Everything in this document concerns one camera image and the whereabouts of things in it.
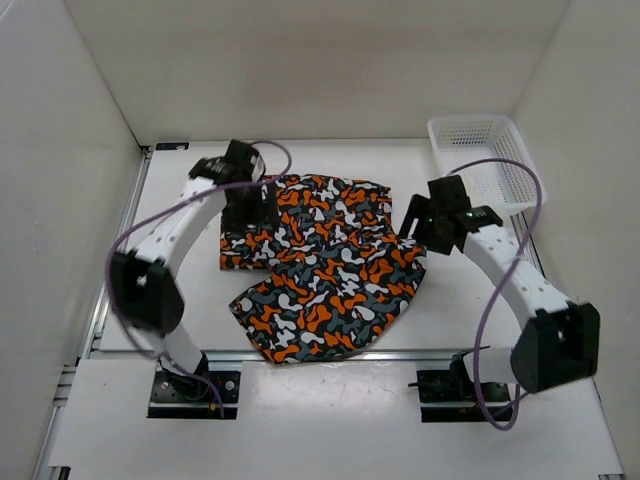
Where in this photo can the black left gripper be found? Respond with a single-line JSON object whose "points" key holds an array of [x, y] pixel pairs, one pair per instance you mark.
{"points": [[263, 214]]}

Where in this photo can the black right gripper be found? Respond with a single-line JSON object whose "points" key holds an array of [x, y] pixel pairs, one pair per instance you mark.
{"points": [[420, 209]]}

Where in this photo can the orange camouflage shorts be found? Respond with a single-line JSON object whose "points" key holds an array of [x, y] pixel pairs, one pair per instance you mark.
{"points": [[339, 276]]}

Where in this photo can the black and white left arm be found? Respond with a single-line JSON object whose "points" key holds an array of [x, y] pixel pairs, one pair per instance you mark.
{"points": [[142, 281]]}

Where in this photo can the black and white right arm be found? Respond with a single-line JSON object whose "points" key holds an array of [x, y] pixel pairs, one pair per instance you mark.
{"points": [[559, 338]]}

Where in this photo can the white perforated plastic basket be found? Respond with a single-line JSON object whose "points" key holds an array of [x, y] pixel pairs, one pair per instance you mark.
{"points": [[491, 153]]}

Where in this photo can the black corner label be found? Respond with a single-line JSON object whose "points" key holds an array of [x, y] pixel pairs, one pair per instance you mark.
{"points": [[172, 146]]}

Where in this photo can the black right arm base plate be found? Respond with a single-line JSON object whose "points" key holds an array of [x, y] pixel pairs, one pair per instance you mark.
{"points": [[443, 400]]}

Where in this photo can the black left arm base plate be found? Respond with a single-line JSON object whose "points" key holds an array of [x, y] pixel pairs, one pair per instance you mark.
{"points": [[175, 397]]}

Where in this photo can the left side aluminium rail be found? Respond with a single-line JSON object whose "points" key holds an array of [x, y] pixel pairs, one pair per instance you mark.
{"points": [[102, 303]]}

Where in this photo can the aluminium table edge rail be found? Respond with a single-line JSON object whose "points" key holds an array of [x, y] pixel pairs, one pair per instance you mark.
{"points": [[248, 356]]}

